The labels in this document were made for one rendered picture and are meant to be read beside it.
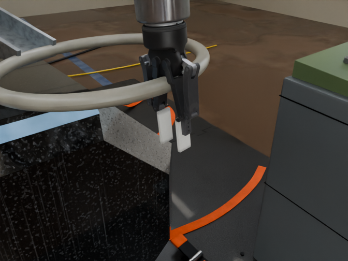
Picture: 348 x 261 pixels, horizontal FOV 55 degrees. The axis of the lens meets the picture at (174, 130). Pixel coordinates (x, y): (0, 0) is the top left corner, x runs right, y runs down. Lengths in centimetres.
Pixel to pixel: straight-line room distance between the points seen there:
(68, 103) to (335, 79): 70
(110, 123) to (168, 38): 37
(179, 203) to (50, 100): 122
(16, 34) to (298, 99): 83
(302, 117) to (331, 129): 9
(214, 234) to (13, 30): 112
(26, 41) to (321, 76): 82
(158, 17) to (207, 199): 130
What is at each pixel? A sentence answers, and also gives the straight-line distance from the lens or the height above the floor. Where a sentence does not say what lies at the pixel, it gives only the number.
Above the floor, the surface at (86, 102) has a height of 93.
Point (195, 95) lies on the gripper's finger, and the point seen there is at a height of 93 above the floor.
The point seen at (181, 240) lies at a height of 7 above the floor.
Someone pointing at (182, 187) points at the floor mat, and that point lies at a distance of 180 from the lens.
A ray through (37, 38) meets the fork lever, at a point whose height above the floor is 92.
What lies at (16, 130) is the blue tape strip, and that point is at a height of 80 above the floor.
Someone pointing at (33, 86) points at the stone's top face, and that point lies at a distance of 96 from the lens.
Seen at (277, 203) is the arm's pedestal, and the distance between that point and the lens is 126.
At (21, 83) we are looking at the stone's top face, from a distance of 99.
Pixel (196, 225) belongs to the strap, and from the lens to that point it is 160.
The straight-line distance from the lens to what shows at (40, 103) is 59.
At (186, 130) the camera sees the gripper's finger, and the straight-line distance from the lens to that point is 61.
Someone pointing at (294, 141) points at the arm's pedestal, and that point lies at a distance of 110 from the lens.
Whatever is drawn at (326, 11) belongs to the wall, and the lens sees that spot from 588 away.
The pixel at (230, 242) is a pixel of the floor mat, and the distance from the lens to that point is 155.
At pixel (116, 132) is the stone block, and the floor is 73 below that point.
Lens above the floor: 116
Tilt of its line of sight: 30 degrees down
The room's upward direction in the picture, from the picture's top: straight up
